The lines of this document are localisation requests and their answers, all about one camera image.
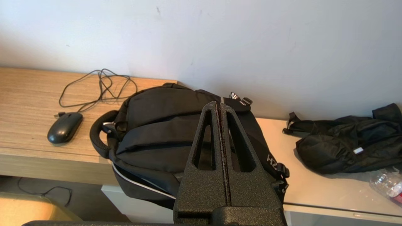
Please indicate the black backpack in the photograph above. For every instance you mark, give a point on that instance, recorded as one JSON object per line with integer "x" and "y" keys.
{"x": 150, "y": 125}

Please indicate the tan glossy seat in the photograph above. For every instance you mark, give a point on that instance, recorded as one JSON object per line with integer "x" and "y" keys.
{"x": 28, "y": 210}

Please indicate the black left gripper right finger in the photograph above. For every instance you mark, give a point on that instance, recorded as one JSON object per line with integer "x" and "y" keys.
{"x": 251, "y": 194}

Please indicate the cream low cabinet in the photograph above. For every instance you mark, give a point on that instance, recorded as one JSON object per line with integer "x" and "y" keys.
{"x": 314, "y": 191}

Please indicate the small black fabric bag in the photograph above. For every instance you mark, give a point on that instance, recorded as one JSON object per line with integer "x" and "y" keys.
{"x": 339, "y": 150}

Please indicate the clear plastic bottle red label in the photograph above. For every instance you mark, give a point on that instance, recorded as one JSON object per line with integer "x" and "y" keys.
{"x": 389, "y": 185}

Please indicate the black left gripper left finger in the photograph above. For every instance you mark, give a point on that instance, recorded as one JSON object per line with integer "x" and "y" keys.
{"x": 201, "y": 191}

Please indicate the light wooden desk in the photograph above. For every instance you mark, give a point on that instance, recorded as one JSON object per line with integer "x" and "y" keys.
{"x": 25, "y": 103}

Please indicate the black computer mouse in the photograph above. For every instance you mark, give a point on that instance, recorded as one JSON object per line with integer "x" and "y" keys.
{"x": 64, "y": 127}

